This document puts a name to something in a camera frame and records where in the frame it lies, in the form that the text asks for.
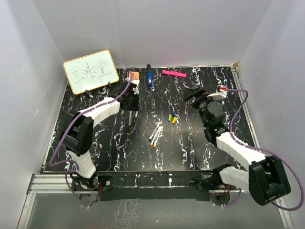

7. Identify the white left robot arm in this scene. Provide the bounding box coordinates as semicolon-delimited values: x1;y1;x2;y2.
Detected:
59;83;140;190

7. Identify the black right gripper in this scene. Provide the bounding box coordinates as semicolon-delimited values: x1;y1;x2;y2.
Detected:
182;87;218;128

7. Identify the pink plastic clip bar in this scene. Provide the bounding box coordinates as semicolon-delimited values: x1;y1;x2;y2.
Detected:
162;69;187;78

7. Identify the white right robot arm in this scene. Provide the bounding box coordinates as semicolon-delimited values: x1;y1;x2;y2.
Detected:
183;86;291;206

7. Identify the orange tipped white pen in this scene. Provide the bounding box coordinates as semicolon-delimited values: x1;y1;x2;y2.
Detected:
153;127;163;147

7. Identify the blue white pen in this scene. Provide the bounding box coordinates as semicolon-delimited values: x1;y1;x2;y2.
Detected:
148;122;162;141

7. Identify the aluminium frame rail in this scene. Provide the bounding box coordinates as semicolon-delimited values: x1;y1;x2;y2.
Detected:
16;173;79;229

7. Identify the orange small notebook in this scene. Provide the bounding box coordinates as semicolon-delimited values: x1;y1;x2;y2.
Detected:
131;72;140;81

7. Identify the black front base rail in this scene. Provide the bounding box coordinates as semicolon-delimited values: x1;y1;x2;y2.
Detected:
70;171;236;205

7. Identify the green white pen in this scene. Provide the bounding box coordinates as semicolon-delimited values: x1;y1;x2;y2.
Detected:
134;93;141;118

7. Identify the yellow tipped white pen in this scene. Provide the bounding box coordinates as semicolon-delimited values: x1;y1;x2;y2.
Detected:
151;126;162;146

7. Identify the small whiteboard with writing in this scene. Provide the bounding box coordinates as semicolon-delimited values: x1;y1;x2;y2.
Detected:
62;50;120;95

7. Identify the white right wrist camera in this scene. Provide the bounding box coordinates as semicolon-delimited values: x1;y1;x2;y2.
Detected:
207;85;228;101

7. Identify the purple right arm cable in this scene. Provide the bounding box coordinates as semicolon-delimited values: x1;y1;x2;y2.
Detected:
225;88;303;211

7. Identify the purple white pen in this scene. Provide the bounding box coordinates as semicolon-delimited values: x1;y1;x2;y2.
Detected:
128;111;132;127

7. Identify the blue stapler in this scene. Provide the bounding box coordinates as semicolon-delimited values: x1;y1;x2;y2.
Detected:
146;64;153;88

